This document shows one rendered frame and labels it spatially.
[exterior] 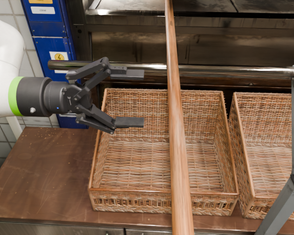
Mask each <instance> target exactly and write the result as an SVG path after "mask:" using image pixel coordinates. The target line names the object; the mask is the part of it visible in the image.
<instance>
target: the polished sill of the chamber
mask: <svg viewBox="0 0 294 235"><path fill-rule="evenodd" d="M173 14H174V24H175V26H185V27H226V28H286V29H294V14H280V13H235V12H189V11H173ZM85 19H86V24H104V25H144V26H166V15H165V11H143V10H96V9H88V11H87V12H86V14H85Z"/></svg>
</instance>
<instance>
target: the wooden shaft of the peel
mask: <svg viewBox="0 0 294 235"><path fill-rule="evenodd" d="M165 15H166V46H167V75H168V120H169V150H170V180H171V210H172V235H194V226H193V216H192V206H191V196H190V186H189V172H188V162H187V152H186V142H185V132H184V122H183V112H182V98H181V88H180V78H179V68H178V58H177V48H176V38H175V24H174V14H173V4H172V0H165Z"/></svg>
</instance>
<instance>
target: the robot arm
mask: <svg viewBox="0 0 294 235"><path fill-rule="evenodd" d="M24 53H25V42H24V39H23V37H22V35H21V34H20V32H19V31H18V30H17V29H15V28H14V27H13V26H11V25H9V24H7V23H5V22H3V21H1V20H0V118H2V117H11V116H21V117H50V116H51V115H52V114H68V113H71V112H72V113H75V114H76V116H77V118H76V120H75V122H76V123H77V124H85V125H88V126H90V127H93V128H96V129H98V130H101V131H104V132H106V133H109V134H114V131H115V129H116V128H129V127H137V128H143V127H144V117H116V119H114V118H112V117H111V116H109V115H108V114H106V113H105V112H103V111H101V110H100V109H98V108H97V107H96V106H95V105H94V104H93V103H92V102H93V100H92V97H91V91H90V90H91V89H92V88H93V87H95V86H96V85H97V84H99V83H100V82H101V81H103V80H104V79H105V78H107V77H108V76H110V79H122V80H144V70H141V69H127V67H125V66H112V65H111V64H110V63H109V61H108V60H109V59H108V58H107V57H103V58H101V59H99V60H97V61H94V62H92V63H90V64H88V65H85V66H83V67H81V68H79V69H71V70H68V72H67V74H66V76H65V79H66V80H68V81H69V83H68V82H57V81H53V80H52V79H51V78H49V77H26V76H19V73H20V68H21V63H22V60H23V56H24ZM101 69H102V70H101ZM98 70H101V71H99V72H98V73H97V74H96V75H95V76H93V77H92V78H91V79H90V80H87V81H86V82H85V83H83V84H82V85H81V84H79V83H77V82H76V81H77V79H80V78H82V77H84V76H87V75H89V74H91V73H94V72H96V71H98ZM88 109H90V110H88Z"/></svg>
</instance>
